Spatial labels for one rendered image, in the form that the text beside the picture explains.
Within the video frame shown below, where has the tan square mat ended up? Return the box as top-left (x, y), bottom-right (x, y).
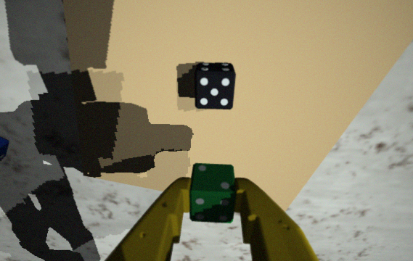
top-left (62, 0), bottom-right (413, 211)

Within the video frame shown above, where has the green die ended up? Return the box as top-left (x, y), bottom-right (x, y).
top-left (189, 163), bottom-right (236, 223)

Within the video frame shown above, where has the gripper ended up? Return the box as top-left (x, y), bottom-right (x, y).
top-left (105, 177), bottom-right (319, 261)

